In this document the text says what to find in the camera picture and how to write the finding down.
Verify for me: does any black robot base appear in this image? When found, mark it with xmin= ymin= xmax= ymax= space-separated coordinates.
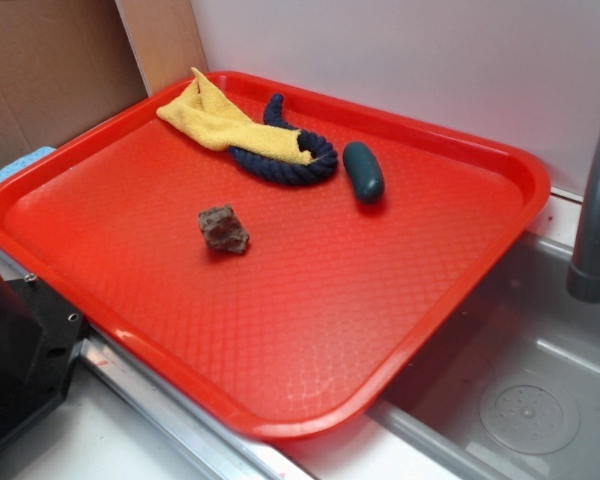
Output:
xmin=0 ymin=275 xmax=87 ymax=449

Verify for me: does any red plastic tray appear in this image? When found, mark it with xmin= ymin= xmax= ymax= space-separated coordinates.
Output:
xmin=0 ymin=72 xmax=550 ymax=440

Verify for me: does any dark blue rope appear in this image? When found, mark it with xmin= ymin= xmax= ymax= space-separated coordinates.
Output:
xmin=228 ymin=92 xmax=339 ymax=188

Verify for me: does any brown cardboard box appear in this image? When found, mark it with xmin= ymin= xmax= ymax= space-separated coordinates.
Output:
xmin=0 ymin=1 xmax=146 ymax=169

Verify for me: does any blue sponge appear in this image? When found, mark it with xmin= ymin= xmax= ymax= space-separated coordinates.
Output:
xmin=0 ymin=146 xmax=56 ymax=183

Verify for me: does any yellow cloth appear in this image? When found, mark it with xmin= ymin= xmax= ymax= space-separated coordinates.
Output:
xmin=156 ymin=67 xmax=313 ymax=166

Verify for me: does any grey sink basin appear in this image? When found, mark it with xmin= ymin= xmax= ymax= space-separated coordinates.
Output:
xmin=279 ymin=230 xmax=600 ymax=480

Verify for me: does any green plastic pickle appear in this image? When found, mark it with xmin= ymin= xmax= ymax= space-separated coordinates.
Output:
xmin=343 ymin=141 xmax=385 ymax=205

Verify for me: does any brown rock cube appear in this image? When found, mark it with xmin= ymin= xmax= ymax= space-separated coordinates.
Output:
xmin=198 ymin=204 xmax=250 ymax=255

